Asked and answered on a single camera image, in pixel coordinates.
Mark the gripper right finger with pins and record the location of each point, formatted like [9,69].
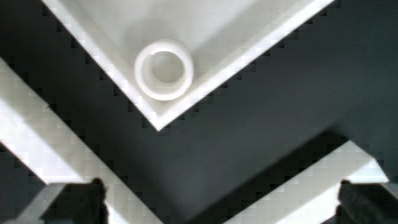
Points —
[368,203]

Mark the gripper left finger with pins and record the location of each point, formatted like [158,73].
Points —
[78,206]

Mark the white square table top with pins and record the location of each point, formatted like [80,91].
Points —
[225,29]

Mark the white U-shaped obstacle fence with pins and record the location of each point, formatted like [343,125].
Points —
[48,148]

